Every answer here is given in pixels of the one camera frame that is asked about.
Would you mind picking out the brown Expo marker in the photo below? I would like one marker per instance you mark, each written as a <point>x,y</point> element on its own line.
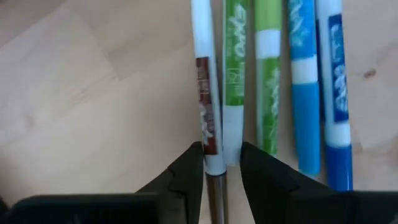
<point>203,31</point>

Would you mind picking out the green Expo marker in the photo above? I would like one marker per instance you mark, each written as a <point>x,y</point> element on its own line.
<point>268,93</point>
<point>234,62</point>

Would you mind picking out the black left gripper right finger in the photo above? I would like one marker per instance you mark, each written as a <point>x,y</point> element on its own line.
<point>273,199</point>

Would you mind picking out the light blue Expo marker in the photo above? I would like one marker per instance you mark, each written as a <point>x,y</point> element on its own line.
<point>306,124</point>

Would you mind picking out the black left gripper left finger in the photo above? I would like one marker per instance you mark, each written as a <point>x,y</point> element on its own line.
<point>174,199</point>

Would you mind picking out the dark blue Expo marker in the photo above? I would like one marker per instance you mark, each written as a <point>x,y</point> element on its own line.
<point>337,62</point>

